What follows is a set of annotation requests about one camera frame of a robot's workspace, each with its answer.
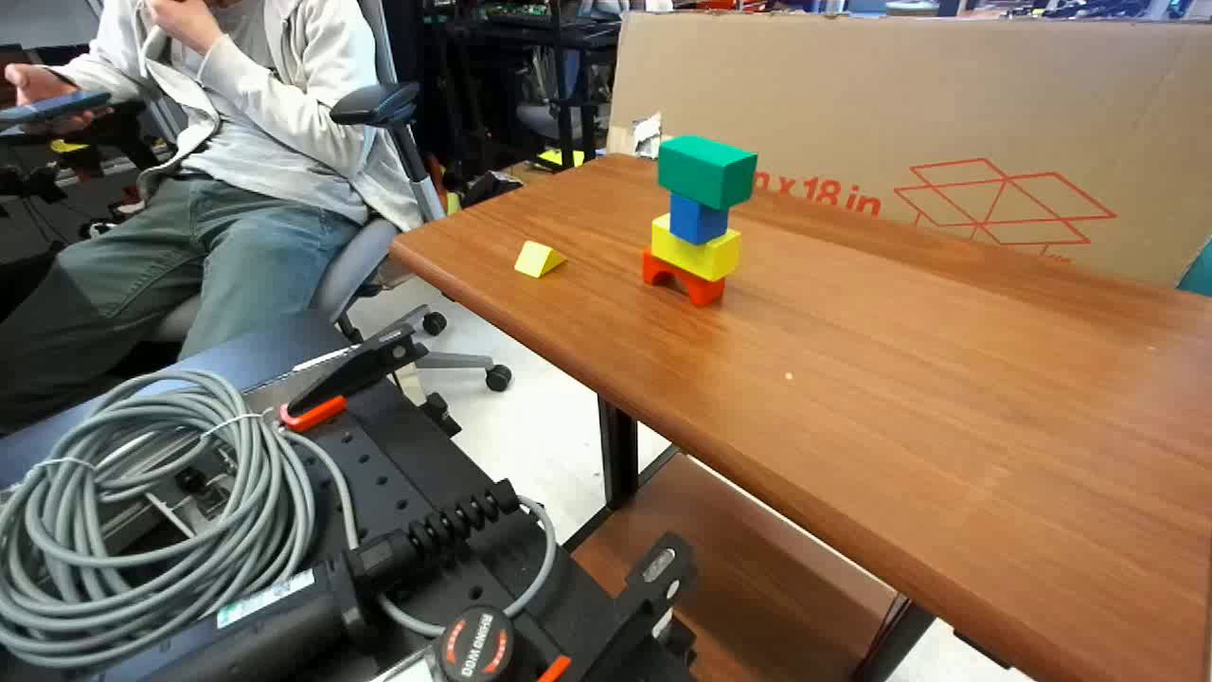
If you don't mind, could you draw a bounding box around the person right hand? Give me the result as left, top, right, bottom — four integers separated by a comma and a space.
0, 62, 111, 135

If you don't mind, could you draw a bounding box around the person left hand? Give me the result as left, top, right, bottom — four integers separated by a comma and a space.
146, 0, 227, 57

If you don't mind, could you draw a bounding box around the yellow wedge block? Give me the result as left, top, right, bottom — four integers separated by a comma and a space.
511, 239, 566, 279

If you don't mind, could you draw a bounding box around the green rectangular block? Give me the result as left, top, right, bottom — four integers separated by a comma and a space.
655, 134, 759, 215

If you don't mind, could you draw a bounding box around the blue cube block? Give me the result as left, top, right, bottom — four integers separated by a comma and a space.
667, 191, 735, 250

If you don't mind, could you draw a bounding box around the yellow rectangular block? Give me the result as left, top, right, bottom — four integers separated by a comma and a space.
646, 211, 747, 286

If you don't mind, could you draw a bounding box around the red arch block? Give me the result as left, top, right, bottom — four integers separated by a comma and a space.
640, 250, 729, 312

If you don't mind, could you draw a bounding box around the dark smartphone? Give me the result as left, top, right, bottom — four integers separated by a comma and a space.
0, 86, 112, 134

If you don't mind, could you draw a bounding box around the person in grey hoodie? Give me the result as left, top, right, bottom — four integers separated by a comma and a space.
0, 0, 426, 431

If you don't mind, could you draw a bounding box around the grey office chair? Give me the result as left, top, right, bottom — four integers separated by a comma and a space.
146, 81, 513, 394

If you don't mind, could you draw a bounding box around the black background rack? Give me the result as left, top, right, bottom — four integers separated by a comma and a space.
411, 0, 623, 199

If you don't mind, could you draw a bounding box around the white paper label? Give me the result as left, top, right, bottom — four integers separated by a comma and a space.
629, 110, 667, 161

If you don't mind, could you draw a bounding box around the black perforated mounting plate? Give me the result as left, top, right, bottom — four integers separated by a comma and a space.
299, 374, 559, 604

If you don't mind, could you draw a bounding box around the black table leg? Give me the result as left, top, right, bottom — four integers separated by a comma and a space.
593, 394, 643, 513

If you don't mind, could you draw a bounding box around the large cardboard box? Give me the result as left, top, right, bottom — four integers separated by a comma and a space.
607, 13, 1212, 292

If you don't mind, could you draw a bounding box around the wooden lower shelf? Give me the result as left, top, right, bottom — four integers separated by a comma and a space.
566, 452, 903, 682

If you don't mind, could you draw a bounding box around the black diagonal table brace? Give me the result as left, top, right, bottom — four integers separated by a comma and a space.
850, 596, 939, 682

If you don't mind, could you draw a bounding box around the teal object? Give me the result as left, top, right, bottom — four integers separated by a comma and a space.
1179, 239, 1212, 305

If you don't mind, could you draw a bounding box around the black clamp with orange handle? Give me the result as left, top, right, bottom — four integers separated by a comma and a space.
277, 330, 432, 435

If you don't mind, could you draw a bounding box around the grey coiled cable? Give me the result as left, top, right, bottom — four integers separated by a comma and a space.
0, 367, 318, 672

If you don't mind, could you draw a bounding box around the black knob with orange ring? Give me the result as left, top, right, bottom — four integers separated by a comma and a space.
432, 605, 518, 682

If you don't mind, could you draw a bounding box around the black mounting bracket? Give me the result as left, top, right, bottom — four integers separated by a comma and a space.
579, 529, 699, 682

